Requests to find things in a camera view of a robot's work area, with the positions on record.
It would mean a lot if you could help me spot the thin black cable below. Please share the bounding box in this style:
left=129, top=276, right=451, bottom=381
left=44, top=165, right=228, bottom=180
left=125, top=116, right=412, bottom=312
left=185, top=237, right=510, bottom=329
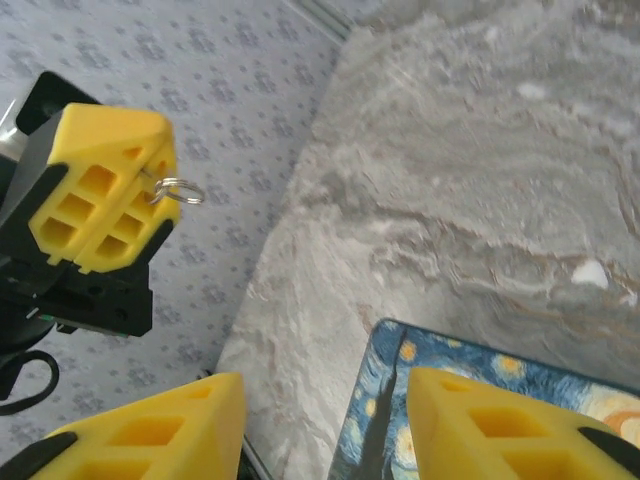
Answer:
left=0, top=348, right=61, bottom=417

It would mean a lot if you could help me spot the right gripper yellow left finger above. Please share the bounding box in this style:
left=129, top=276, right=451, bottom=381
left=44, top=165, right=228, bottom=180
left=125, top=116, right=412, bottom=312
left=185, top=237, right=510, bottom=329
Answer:
left=0, top=372, right=246, bottom=480

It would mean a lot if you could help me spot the blue starry night box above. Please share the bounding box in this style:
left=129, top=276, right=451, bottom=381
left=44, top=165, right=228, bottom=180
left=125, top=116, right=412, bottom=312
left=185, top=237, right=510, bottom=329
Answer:
left=327, top=317, right=640, bottom=480

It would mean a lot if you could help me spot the aluminium corner frame post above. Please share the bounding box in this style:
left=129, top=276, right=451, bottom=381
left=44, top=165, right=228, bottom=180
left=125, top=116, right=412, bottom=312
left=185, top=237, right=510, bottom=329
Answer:
left=298, top=0, right=354, bottom=41

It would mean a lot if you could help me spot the silver key ring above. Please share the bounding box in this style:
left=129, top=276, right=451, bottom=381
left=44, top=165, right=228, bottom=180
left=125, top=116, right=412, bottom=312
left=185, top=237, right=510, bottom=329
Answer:
left=149, top=176, right=206, bottom=207

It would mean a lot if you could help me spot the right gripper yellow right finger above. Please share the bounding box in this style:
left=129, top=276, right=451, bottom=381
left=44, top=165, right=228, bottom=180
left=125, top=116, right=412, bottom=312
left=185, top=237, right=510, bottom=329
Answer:
left=407, top=367, right=640, bottom=480

